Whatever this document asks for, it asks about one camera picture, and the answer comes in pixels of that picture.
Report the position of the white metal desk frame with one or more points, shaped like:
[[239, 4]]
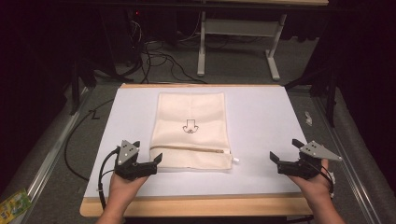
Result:
[[239, 28]]

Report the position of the cream cloth zipper bag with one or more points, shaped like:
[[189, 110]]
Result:
[[190, 140]]

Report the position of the metal floor rail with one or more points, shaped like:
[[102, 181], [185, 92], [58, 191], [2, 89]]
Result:
[[348, 161], [49, 155]]

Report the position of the clear plastic scrap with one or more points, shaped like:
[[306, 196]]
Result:
[[308, 118]]

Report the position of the person's right hand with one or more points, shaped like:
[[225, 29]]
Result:
[[314, 186]]

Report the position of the person's left hand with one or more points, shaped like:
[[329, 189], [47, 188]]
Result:
[[126, 189]]

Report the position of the green printed packet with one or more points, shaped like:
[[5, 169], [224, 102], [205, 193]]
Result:
[[14, 207]]

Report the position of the white table mat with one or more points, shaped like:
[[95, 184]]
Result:
[[258, 124]]

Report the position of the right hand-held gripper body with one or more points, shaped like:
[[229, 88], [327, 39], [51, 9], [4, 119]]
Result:
[[306, 161]]

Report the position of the black metal stand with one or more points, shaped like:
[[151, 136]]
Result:
[[330, 99], [76, 87]]

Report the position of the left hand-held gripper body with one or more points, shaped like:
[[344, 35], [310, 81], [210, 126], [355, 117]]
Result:
[[134, 169]]

